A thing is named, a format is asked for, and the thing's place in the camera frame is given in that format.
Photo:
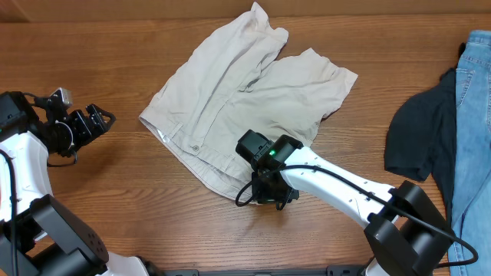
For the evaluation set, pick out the beige shorts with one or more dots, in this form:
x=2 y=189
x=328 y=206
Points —
x=236 y=81

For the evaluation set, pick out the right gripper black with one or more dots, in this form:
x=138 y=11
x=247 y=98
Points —
x=271 y=192

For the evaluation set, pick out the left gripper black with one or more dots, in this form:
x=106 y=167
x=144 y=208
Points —
x=87 y=132

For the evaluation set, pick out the blue denim jeans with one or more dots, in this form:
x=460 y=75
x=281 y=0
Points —
x=470 y=217

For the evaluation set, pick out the dark navy shirt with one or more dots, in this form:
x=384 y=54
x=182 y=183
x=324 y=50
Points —
x=421 y=138

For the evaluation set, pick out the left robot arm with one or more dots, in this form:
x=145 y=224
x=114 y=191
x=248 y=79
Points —
x=39 y=235

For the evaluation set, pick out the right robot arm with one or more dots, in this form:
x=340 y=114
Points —
x=406 y=232

